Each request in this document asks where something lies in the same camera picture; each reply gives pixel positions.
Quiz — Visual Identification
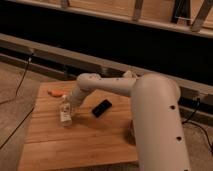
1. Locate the grey metal floor rail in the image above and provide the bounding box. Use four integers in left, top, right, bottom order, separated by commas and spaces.
0, 33, 213, 125

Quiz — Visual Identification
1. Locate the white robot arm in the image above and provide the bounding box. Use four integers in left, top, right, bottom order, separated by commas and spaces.
68, 73, 192, 171

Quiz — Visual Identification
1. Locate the dark purple bowl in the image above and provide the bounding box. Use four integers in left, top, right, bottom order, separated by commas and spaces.
124, 121, 136, 145

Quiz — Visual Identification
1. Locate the black cable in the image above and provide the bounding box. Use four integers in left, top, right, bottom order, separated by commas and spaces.
0, 50, 36, 150
181, 96, 213, 156

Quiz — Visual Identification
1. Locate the black rectangular block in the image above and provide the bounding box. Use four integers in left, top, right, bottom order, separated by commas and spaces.
92, 99, 112, 118

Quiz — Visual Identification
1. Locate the light wooden holder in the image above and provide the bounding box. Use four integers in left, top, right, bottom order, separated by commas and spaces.
122, 70, 137, 78

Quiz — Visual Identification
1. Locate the orange carrot toy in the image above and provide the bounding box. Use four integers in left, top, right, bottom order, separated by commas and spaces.
47, 90, 64, 97

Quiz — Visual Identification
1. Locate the black cable left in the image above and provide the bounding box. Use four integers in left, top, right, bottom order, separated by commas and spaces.
0, 50, 36, 150

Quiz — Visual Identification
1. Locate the black cable right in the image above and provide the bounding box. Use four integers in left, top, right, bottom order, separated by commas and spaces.
181, 96, 213, 156

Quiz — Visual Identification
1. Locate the wooden board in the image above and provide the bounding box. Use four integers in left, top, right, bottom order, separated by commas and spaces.
18, 81, 137, 171

